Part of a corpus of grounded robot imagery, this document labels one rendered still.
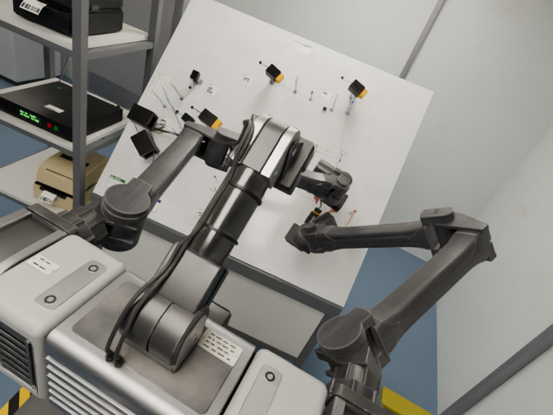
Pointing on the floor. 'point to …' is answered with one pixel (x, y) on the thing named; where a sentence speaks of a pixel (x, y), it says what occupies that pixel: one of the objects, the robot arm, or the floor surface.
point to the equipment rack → (46, 37)
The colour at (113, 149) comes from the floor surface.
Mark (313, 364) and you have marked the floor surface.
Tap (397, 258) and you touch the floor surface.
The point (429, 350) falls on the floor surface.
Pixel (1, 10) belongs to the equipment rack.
